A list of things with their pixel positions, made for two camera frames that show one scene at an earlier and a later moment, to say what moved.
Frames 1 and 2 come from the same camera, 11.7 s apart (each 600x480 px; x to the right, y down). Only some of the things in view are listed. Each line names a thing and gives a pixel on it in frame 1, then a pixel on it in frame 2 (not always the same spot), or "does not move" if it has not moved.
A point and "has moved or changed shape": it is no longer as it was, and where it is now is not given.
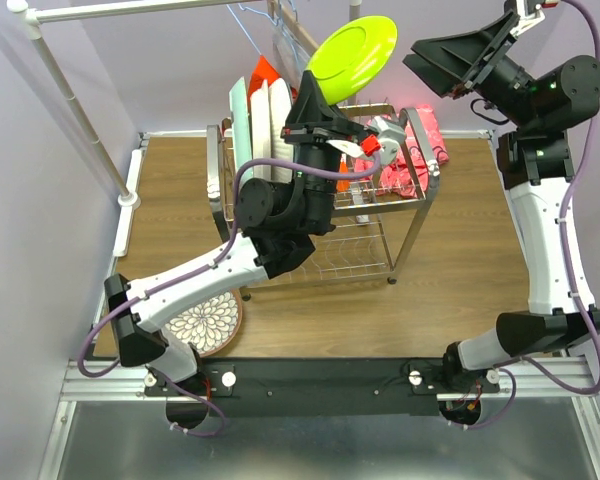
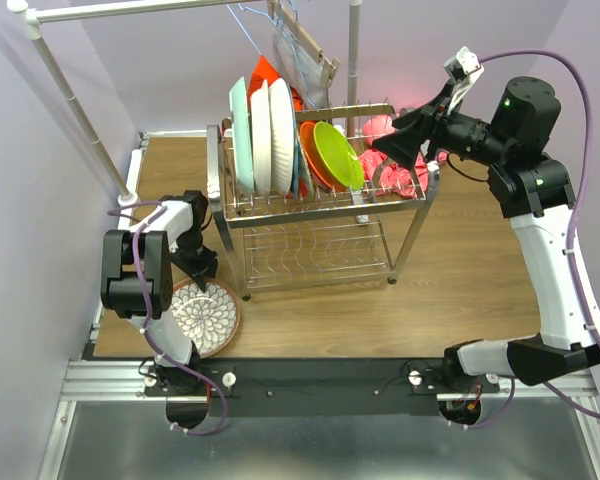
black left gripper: [316, 120] -> [207, 265]
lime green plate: [350, 57] has moved or changed shape
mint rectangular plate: [238, 101] does not move
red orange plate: [261, 72] does not move
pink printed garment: [420, 149] does not move
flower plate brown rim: [281, 138] does not move
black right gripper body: [485, 70] -> [452, 131]
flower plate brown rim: [212, 327] does not move
